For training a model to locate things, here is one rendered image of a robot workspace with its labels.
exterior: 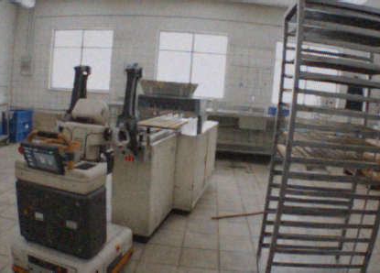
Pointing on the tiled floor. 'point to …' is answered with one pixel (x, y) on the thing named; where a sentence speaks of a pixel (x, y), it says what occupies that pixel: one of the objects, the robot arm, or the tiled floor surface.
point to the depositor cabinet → (193, 167)
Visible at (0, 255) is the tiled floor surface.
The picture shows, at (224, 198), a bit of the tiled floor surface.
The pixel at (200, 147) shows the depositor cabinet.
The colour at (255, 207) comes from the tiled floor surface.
